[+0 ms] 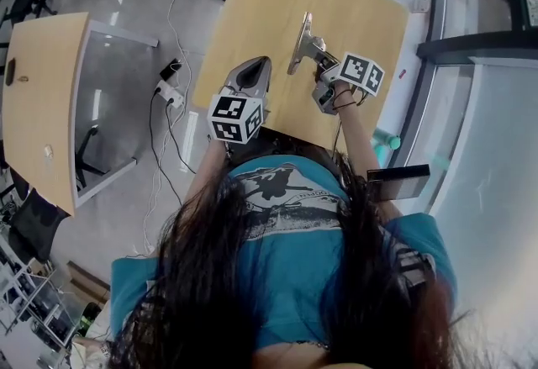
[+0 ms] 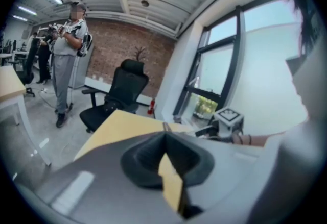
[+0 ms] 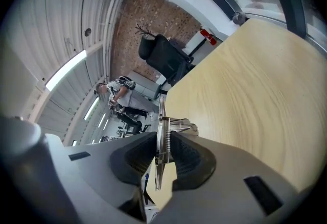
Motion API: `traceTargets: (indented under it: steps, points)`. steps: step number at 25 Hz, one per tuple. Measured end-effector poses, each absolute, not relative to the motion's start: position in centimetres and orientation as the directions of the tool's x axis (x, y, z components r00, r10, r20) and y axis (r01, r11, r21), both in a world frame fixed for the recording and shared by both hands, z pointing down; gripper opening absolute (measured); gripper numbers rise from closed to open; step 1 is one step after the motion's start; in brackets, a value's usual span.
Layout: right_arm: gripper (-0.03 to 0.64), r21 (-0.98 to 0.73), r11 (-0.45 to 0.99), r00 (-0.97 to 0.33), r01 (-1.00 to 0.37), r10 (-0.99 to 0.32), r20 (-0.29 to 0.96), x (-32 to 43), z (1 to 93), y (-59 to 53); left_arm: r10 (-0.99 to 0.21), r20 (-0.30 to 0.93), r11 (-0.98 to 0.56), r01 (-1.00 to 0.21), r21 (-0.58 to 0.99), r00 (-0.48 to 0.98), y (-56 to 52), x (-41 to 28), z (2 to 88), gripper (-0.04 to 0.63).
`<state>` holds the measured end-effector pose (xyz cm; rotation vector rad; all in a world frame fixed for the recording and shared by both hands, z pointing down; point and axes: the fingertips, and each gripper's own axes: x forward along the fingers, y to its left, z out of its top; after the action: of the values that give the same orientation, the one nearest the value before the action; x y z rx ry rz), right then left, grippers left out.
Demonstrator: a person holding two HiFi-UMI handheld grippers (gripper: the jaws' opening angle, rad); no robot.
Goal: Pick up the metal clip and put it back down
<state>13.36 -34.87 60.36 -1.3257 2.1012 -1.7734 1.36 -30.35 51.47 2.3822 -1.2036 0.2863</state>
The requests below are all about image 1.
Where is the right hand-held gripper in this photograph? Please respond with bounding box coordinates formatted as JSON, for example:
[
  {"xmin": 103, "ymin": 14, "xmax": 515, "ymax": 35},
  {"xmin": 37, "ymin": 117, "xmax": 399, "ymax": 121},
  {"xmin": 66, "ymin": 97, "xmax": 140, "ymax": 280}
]
[{"xmin": 311, "ymin": 49, "xmax": 386, "ymax": 114}]

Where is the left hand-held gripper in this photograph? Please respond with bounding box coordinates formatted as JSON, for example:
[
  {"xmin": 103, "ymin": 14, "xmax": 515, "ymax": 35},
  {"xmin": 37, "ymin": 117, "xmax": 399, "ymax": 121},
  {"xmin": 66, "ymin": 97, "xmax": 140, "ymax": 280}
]
[{"xmin": 206, "ymin": 56, "xmax": 275, "ymax": 146}]

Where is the person's right forearm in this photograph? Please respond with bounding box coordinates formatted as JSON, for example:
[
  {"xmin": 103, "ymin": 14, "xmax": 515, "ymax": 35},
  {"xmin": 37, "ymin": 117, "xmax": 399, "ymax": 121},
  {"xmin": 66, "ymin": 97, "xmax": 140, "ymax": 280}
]
[{"xmin": 333, "ymin": 82, "xmax": 394, "ymax": 209}]

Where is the person's left forearm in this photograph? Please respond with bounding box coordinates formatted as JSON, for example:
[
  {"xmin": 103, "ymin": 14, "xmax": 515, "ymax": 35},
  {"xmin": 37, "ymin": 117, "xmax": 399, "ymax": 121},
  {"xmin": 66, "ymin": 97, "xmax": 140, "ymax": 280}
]
[{"xmin": 184, "ymin": 140, "xmax": 233, "ymax": 209}]

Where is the black wristband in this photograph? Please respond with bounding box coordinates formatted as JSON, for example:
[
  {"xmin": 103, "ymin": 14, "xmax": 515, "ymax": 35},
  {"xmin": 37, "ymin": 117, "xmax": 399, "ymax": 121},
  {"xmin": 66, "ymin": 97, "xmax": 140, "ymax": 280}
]
[{"xmin": 333, "ymin": 89, "xmax": 359, "ymax": 112}]

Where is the black power adapter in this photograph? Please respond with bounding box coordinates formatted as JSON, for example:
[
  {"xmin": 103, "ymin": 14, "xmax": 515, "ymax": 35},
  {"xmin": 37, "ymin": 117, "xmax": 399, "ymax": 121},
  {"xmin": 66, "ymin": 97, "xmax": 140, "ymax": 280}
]
[{"xmin": 158, "ymin": 57, "xmax": 183, "ymax": 83}]

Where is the white power strip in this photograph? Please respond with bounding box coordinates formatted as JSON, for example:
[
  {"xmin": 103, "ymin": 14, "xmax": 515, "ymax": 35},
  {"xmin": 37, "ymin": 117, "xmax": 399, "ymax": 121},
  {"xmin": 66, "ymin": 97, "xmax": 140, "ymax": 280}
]
[{"xmin": 152, "ymin": 78, "xmax": 187, "ymax": 110}]

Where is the teal spray bottle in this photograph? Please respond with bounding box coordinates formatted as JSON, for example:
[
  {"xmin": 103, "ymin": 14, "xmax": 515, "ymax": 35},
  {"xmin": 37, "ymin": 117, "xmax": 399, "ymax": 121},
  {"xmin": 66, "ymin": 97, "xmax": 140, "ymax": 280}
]
[{"xmin": 372, "ymin": 145, "xmax": 394, "ymax": 169}]

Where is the black rectangular device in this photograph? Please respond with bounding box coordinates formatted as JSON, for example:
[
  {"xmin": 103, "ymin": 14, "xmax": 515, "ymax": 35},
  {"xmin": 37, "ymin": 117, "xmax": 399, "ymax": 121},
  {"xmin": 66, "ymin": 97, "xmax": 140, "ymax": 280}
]
[{"xmin": 366, "ymin": 163, "xmax": 432, "ymax": 203}]

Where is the person's teal shirt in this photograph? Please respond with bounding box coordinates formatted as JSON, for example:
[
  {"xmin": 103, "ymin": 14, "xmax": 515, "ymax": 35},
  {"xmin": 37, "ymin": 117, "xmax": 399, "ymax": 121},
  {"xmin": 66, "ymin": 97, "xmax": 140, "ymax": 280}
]
[{"xmin": 109, "ymin": 154, "xmax": 460, "ymax": 356}]

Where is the white-framed wooden table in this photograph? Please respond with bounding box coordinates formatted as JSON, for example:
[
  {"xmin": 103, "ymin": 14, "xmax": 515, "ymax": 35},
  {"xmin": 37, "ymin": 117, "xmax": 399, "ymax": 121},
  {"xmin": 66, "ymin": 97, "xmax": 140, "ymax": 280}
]
[{"xmin": 0, "ymin": 11, "xmax": 161, "ymax": 219}]

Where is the small black oval object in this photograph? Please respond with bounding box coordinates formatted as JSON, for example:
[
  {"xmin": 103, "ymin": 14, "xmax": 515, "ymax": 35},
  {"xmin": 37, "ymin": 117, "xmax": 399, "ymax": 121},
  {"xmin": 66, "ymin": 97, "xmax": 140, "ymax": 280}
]
[{"xmin": 4, "ymin": 57, "xmax": 18, "ymax": 87}]

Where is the brown cardboard box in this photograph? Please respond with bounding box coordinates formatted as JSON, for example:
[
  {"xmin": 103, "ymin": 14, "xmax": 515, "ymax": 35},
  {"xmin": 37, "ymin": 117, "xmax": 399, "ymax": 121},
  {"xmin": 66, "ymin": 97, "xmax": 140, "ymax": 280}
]
[{"xmin": 66, "ymin": 259, "xmax": 113, "ymax": 306}]

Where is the white cable duct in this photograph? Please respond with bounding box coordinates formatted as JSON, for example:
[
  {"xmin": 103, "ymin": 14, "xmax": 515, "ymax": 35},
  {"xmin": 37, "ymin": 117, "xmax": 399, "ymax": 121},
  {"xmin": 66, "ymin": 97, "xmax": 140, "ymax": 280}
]
[{"xmin": 184, "ymin": 109, "xmax": 199, "ymax": 173}]

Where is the white cable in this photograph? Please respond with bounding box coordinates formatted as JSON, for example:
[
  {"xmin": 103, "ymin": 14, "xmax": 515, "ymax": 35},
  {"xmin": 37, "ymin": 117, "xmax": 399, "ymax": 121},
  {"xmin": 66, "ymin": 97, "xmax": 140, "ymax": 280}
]
[{"xmin": 165, "ymin": 0, "xmax": 193, "ymax": 66}]

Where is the black cable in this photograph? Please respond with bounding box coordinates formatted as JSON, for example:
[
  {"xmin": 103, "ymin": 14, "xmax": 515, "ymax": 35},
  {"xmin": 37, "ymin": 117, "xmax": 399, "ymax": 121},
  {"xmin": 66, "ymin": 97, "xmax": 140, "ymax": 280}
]
[{"xmin": 148, "ymin": 91, "xmax": 199, "ymax": 176}]

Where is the grey shoulder strap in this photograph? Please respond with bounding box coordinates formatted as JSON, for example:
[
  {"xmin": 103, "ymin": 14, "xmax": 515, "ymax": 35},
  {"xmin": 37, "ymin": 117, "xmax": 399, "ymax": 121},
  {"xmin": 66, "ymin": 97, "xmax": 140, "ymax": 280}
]
[{"xmin": 394, "ymin": 246, "xmax": 439, "ymax": 289}]

